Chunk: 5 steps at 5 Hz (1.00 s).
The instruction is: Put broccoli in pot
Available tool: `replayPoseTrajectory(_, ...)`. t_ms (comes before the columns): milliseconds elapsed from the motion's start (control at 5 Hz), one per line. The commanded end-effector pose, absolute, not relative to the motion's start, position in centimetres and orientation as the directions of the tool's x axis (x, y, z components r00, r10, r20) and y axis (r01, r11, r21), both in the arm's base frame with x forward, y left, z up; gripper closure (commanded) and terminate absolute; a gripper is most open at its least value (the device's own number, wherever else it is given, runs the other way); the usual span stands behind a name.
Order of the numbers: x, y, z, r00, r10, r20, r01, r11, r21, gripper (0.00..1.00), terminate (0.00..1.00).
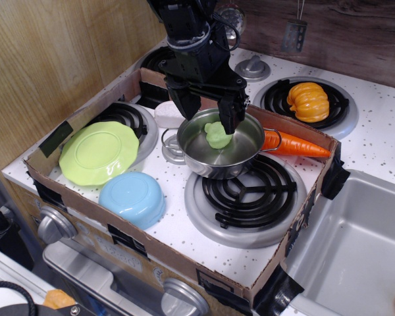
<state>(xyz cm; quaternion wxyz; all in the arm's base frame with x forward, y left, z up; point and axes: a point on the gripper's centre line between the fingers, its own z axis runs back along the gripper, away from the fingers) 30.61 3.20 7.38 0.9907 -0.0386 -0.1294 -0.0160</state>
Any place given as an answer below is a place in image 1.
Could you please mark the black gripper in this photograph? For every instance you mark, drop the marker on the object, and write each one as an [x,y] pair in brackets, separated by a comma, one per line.
[204,71]

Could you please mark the green toy broccoli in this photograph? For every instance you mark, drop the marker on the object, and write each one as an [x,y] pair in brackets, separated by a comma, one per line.
[216,135]

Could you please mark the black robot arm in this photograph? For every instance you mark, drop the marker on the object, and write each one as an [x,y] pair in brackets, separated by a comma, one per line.
[190,23]

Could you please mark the stainless steel pot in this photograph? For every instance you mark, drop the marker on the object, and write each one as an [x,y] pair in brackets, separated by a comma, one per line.
[234,159]

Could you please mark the white toy food piece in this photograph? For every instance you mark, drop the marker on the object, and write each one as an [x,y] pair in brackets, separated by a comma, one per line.
[167,115]

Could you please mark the silver stove top knob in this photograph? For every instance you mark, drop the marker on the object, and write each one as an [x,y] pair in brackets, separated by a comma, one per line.
[253,69]

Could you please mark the silver knob inside fence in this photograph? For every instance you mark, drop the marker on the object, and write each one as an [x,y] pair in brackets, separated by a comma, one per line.
[171,151]

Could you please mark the cardboard fence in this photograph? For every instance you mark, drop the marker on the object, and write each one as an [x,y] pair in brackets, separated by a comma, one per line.
[228,278]

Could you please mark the orange toy carrot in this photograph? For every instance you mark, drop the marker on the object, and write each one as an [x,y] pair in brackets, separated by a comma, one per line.
[281,143]

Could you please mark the back left stove burner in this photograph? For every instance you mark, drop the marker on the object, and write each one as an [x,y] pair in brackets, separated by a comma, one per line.
[152,60]

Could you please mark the hanging metal strainer ladle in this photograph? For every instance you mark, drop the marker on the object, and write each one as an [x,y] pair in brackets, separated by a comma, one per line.
[235,16]

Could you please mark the yellow toy pumpkin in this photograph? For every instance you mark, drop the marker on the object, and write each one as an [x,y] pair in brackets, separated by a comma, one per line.
[309,102]

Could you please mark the hanging metal grater spatula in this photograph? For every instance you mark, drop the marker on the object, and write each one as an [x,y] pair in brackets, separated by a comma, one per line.
[294,34]

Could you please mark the front right stove burner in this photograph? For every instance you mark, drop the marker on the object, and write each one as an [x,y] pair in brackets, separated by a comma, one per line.
[253,210]

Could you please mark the blue plastic bowl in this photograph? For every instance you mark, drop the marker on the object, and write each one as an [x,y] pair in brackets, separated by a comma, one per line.
[136,197]

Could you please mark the green plastic plate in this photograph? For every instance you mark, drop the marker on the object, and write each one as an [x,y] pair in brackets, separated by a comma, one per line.
[98,153]

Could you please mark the back right stove burner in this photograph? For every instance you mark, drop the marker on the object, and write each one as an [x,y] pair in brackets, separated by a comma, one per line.
[343,111]

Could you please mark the right silver oven knob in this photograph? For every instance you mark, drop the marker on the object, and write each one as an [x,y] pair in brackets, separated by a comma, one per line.
[181,299]

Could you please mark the silver oven knob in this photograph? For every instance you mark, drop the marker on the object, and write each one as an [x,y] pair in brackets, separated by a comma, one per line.
[181,299]
[54,226]

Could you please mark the left silver oven knob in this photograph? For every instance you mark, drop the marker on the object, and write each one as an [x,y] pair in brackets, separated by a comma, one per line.
[54,226]

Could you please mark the grey toy sink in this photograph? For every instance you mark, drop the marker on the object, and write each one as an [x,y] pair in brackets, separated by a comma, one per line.
[345,258]

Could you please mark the orange toy at bottom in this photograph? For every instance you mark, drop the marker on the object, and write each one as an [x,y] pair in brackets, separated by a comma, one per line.
[56,299]

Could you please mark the silver oven door handle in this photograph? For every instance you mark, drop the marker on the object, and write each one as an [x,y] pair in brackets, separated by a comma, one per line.
[119,292]

